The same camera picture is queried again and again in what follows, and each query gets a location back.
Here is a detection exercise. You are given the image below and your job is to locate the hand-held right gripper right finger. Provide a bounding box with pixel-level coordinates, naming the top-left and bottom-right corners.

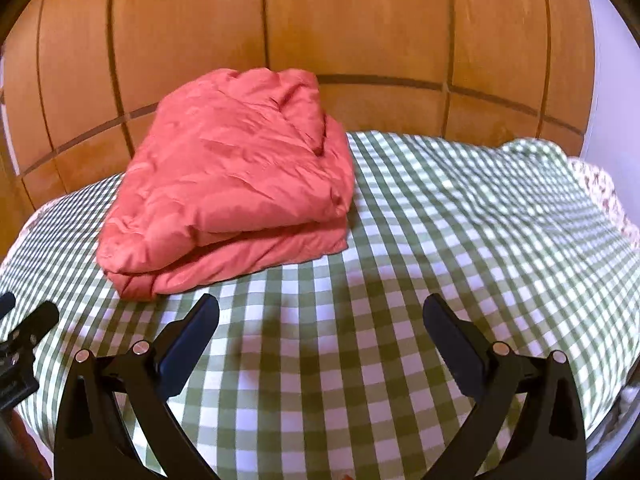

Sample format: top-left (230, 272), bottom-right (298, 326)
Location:
top-left (423, 293), bottom-right (587, 480)

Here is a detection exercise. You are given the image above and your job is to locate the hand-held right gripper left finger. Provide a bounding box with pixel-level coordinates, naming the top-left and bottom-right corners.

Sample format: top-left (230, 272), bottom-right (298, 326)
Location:
top-left (54, 293), bottom-right (221, 480)

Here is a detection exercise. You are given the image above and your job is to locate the red puffer jacket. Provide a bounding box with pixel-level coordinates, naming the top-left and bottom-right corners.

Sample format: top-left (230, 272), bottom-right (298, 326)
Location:
top-left (95, 67), bottom-right (357, 302)

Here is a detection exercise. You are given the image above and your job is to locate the green checked bed cover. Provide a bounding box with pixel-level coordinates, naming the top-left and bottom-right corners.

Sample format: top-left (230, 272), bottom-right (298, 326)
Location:
top-left (0, 130), bottom-right (640, 480)

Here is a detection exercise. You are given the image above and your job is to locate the floral pillow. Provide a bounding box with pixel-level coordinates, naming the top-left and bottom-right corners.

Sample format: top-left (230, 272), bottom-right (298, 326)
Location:
top-left (567, 157), bottom-right (640, 241)

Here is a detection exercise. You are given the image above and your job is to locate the wooden wardrobe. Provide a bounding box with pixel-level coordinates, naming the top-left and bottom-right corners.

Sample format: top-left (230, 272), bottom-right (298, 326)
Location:
top-left (0, 0), bottom-right (601, 211)

